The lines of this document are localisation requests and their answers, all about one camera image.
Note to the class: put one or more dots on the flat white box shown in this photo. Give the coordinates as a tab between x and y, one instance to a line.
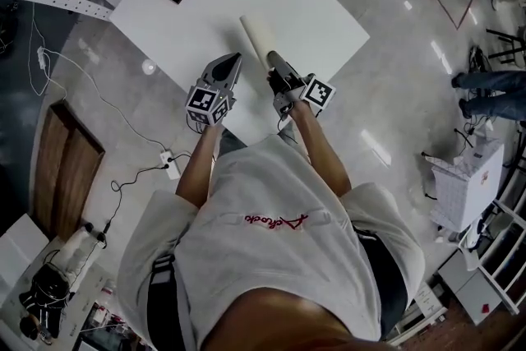
20	246

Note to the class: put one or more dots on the black metal stool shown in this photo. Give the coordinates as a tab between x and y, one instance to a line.
503	35

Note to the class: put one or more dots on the white power adapter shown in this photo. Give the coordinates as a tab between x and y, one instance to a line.
43	57

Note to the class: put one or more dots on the white power strip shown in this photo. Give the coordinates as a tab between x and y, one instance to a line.
170	164

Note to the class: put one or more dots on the white carton with grid paper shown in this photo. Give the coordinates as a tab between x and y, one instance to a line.
481	185

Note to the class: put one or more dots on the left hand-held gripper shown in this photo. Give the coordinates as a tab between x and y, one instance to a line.
205	102

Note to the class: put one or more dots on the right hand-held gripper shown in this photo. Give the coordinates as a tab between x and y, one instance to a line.
316	90

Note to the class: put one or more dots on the person's left forearm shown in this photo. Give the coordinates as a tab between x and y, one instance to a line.
197	172

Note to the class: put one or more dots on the white bag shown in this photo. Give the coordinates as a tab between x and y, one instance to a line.
78	248

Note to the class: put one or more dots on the person's white shirt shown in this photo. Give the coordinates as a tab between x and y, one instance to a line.
267	259

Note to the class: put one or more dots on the black backpack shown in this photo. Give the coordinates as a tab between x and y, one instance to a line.
47	292

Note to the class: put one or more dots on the person's head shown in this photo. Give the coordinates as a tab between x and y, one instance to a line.
287	324

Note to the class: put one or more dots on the black chest harness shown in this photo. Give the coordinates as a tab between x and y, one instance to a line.
162	300

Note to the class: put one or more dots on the person's right forearm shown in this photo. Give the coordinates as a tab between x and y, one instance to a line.
320	152

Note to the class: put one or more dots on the white storage shelf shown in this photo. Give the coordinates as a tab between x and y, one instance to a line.
460	275

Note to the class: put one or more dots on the wooden board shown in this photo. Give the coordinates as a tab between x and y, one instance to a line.
67	168

